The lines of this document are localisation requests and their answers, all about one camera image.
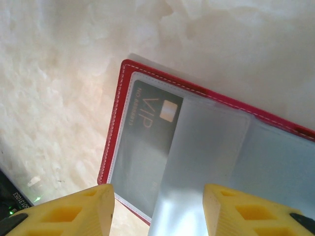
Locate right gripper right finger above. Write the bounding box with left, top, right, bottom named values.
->
left=202, top=183, right=315, bottom=236

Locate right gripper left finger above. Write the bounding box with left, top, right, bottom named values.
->
left=0, top=183, right=116, bottom=236

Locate red leather card holder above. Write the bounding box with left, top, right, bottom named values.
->
left=97, top=59, right=315, bottom=236

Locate black VIP card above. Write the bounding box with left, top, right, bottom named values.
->
left=113, top=80, right=185, bottom=212

